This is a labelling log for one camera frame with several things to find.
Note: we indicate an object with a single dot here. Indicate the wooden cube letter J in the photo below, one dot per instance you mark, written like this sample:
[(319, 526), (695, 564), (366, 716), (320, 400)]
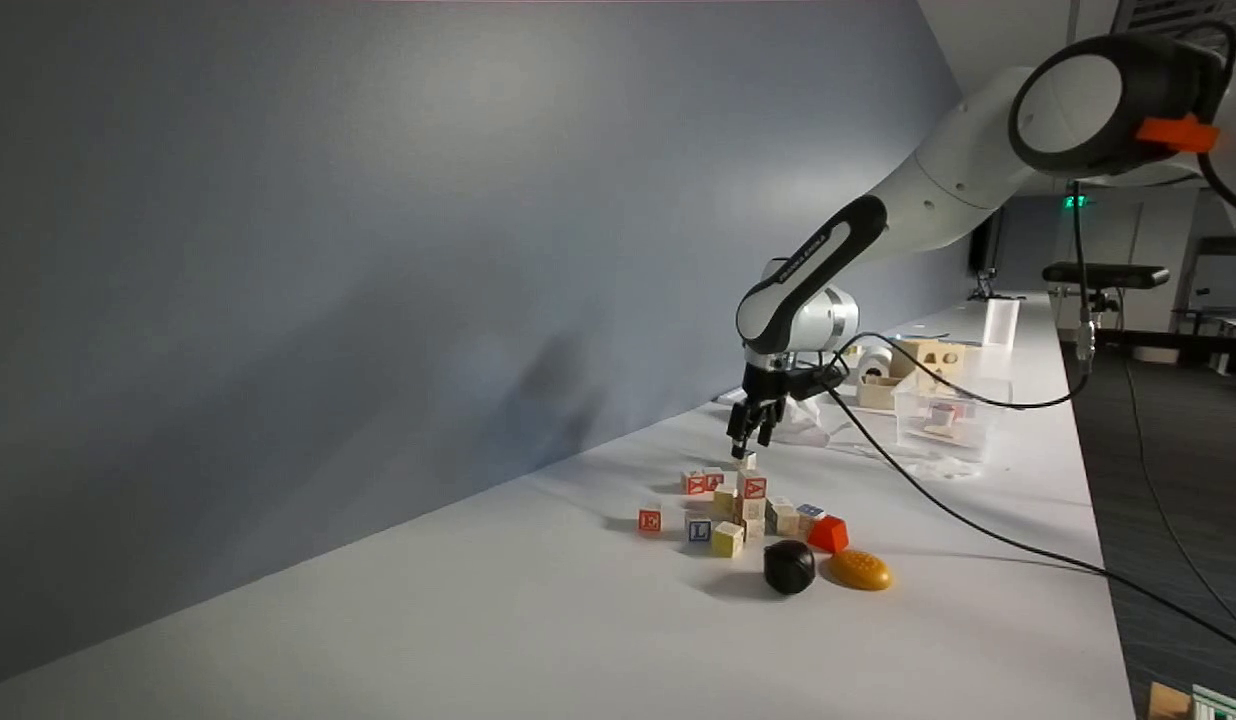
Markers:
[(791, 523)]

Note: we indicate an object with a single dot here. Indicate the yellow oval toy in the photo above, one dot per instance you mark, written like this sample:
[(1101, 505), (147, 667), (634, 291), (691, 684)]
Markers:
[(862, 569)]

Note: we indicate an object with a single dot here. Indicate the wooden box background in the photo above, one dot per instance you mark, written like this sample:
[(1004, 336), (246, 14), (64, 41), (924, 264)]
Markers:
[(907, 369)]

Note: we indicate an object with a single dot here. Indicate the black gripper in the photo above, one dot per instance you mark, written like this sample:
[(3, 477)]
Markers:
[(766, 399)]

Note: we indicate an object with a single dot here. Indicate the yellow picture cube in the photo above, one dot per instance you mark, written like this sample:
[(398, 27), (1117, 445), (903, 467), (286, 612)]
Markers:
[(724, 505)]

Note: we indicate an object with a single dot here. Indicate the blue X letter cube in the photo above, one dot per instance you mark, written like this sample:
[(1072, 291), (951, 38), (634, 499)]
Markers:
[(698, 526)]

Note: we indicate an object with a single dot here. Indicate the clear plastic container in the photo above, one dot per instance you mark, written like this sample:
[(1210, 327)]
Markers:
[(941, 436)]

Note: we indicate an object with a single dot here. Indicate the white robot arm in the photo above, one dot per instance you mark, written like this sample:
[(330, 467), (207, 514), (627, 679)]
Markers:
[(1099, 108)]

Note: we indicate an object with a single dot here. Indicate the red letter cube lower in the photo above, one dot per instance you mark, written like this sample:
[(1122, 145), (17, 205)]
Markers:
[(648, 523)]

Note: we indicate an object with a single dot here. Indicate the black faceted ball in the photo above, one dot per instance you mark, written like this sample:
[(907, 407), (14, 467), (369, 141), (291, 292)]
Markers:
[(791, 564)]

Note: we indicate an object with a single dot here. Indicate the wooden cube number 2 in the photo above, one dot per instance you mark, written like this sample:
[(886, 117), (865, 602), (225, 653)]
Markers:
[(724, 539)]

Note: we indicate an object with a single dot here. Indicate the red block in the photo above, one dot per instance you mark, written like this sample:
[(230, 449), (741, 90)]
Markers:
[(828, 532)]

